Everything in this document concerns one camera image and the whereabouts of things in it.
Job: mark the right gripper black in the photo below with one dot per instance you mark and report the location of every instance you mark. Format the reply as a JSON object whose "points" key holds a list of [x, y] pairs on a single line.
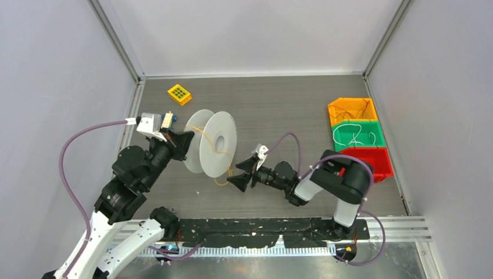
{"points": [[241, 181]]}

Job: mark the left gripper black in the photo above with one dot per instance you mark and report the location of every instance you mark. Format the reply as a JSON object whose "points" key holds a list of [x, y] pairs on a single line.
{"points": [[182, 140]]}

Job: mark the translucent white spool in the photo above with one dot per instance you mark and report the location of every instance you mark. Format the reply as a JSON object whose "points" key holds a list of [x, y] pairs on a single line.
{"points": [[213, 147]]}

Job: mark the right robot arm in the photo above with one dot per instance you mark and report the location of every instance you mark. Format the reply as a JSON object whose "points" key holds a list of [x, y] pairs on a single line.
{"points": [[346, 177]]}

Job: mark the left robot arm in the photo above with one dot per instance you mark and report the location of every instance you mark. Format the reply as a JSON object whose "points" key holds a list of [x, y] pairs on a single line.
{"points": [[136, 170]]}

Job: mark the white toy car blue wheels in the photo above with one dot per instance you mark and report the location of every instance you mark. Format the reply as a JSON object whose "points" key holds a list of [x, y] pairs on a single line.
{"points": [[168, 119]]}

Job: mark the yellow block green studs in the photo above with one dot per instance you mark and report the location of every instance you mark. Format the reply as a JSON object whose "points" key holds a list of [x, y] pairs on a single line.
{"points": [[179, 94]]}

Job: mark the green bin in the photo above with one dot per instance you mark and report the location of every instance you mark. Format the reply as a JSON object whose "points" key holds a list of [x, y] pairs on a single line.
{"points": [[349, 134]]}

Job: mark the orange bin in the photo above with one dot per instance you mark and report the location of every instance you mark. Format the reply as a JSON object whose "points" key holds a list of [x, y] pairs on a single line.
{"points": [[351, 109]]}

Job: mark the red bin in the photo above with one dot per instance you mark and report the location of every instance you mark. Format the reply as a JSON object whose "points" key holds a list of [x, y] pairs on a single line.
{"points": [[377, 157]]}

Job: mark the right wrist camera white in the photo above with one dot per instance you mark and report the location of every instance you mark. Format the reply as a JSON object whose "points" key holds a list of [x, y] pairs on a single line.
{"points": [[261, 155]]}

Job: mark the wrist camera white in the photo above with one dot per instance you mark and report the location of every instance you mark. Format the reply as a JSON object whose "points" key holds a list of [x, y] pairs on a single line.
{"points": [[150, 125], [261, 155]]}

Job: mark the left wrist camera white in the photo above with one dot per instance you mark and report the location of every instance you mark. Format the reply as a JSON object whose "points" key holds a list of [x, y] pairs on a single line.
{"points": [[150, 125]]}

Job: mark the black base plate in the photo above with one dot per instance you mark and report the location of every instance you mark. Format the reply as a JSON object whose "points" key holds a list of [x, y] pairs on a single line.
{"points": [[305, 232]]}

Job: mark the aluminium rail front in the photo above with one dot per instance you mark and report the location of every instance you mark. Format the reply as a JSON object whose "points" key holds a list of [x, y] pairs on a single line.
{"points": [[388, 230]]}

